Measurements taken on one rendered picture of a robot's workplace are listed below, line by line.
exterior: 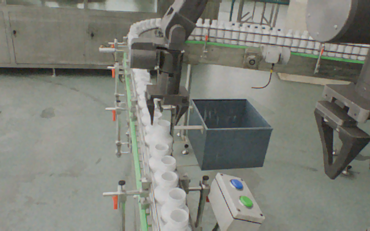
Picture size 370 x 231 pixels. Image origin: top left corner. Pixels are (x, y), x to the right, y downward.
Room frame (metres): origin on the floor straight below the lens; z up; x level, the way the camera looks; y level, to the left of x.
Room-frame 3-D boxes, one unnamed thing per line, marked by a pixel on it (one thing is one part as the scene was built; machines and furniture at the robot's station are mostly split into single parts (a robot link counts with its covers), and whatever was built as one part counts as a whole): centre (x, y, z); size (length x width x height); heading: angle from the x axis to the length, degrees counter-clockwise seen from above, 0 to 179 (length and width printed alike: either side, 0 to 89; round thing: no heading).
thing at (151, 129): (0.77, 0.08, 1.08); 0.06 x 0.06 x 0.17
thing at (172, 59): (0.72, 0.05, 1.37); 0.07 x 0.06 x 0.07; 103
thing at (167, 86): (0.72, 0.05, 1.31); 0.10 x 0.07 x 0.07; 104
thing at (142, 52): (0.71, 0.08, 1.41); 0.12 x 0.09 x 0.12; 103
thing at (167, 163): (0.60, 0.03, 1.08); 0.06 x 0.06 x 0.17
